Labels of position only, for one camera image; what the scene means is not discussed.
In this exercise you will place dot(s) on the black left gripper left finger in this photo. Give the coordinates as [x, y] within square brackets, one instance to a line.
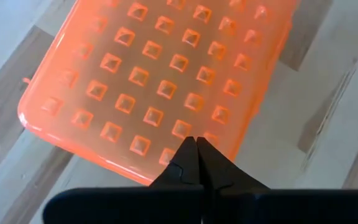
[185, 168]

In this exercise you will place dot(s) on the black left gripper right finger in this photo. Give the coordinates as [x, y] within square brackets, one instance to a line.
[219, 174]

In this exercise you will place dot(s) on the orange-lidded clear pencil box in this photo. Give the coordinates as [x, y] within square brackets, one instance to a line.
[166, 62]

